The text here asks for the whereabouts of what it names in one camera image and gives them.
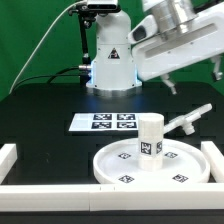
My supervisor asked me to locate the white cable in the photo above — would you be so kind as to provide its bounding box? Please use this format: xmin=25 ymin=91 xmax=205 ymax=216
xmin=8 ymin=0 xmax=87 ymax=95

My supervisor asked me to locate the black cable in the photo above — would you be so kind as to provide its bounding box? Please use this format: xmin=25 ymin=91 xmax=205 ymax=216
xmin=13 ymin=66 xmax=88 ymax=92

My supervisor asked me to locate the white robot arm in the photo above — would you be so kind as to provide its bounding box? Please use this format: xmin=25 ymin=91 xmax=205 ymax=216
xmin=86 ymin=0 xmax=224 ymax=97

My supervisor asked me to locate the black camera stand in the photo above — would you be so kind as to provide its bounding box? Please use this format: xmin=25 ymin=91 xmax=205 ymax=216
xmin=68 ymin=0 xmax=122 ymax=84

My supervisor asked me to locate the white right fence wall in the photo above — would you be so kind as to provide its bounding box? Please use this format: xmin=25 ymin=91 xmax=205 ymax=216
xmin=201 ymin=141 xmax=224 ymax=183

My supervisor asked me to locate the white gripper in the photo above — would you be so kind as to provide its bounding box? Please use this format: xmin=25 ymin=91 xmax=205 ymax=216
xmin=132 ymin=1 xmax=224 ymax=95

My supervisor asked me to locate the white left fence wall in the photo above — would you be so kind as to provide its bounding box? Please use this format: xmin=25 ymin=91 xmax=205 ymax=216
xmin=0 ymin=144 xmax=17 ymax=185

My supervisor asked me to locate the white table base part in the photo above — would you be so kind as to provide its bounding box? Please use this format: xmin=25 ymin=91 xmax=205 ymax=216
xmin=164 ymin=103 xmax=212 ymax=135

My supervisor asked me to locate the white front fence wall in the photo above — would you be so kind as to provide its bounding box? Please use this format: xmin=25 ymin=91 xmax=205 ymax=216
xmin=0 ymin=183 xmax=224 ymax=212

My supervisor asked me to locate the white round table top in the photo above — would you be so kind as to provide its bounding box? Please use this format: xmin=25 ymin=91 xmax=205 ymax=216
xmin=93 ymin=138 xmax=210 ymax=185

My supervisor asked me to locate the white fence wall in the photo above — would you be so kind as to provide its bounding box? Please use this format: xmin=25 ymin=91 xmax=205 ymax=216
xmin=201 ymin=141 xmax=224 ymax=183
xmin=0 ymin=183 xmax=224 ymax=212
xmin=0 ymin=144 xmax=17 ymax=185

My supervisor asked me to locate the white marker sheet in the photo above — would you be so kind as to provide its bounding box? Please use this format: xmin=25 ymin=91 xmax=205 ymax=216
xmin=69 ymin=113 xmax=140 ymax=132

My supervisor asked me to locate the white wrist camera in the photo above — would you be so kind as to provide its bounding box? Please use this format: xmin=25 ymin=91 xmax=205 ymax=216
xmin=128 ymin=15 xmax=160 ymax=45

